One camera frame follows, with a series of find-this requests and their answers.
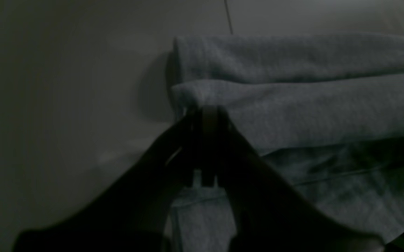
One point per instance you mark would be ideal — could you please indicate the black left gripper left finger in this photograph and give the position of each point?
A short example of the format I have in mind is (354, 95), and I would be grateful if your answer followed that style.
(129, 216)

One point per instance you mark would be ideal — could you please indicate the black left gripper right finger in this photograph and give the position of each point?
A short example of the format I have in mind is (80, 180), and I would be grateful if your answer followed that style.
(269, 215)

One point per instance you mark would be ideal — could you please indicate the grey T-shirt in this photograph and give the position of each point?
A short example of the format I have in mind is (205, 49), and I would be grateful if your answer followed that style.
(325, 112)

